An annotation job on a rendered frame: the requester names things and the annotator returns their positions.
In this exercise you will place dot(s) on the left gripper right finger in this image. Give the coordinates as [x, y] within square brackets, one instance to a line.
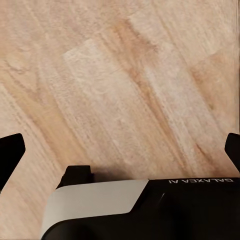
[232, 148]

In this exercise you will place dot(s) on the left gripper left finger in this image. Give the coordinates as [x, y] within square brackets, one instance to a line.
[12, 148]

